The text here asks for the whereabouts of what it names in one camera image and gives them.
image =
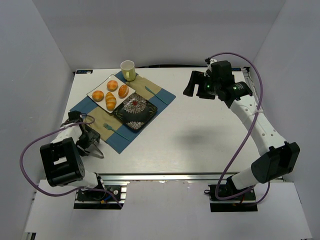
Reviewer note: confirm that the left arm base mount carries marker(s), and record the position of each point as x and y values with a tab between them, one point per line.
96	200

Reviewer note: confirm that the striped long bread roll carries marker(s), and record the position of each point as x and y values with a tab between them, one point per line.
110	101

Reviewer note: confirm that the teal plastic fork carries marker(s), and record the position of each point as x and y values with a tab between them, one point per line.
108	127

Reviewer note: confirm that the black floral square plate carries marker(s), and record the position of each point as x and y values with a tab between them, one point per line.
135	112

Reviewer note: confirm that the yellow-green mug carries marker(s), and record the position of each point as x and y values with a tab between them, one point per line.
128	70

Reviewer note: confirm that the round orange bread roll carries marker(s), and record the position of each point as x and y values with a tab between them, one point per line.
98	95

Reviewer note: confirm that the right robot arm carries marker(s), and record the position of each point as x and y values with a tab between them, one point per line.
277	157

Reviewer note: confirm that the round bread roll back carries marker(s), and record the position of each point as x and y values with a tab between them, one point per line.
112	85

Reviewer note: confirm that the teal plastic knife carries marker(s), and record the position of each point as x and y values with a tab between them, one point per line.
150	91

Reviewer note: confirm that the sesame split bread bun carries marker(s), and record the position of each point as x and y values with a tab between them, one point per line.
123	91

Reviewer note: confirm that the aluminium table rail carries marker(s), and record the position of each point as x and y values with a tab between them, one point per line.
211	178

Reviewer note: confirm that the blue and beige placemat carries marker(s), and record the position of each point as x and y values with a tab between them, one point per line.
119	128

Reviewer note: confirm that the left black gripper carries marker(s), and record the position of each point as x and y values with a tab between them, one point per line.
90	139

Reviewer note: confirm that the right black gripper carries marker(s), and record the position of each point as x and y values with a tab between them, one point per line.
199	84

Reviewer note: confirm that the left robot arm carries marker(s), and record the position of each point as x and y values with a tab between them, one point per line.
62	158

